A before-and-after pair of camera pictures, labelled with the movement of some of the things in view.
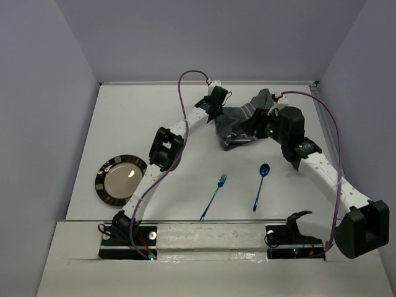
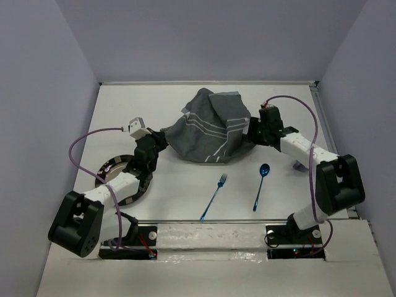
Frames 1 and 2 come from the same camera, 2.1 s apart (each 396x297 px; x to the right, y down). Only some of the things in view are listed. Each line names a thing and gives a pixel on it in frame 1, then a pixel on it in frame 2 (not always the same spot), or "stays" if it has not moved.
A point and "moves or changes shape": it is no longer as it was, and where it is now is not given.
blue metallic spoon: (264, 171) stays
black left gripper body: (218, 112) -> (158, 145)
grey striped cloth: (229, 121) moves or changes shape
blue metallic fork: (221, 181) stays
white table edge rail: (202, 83) stays
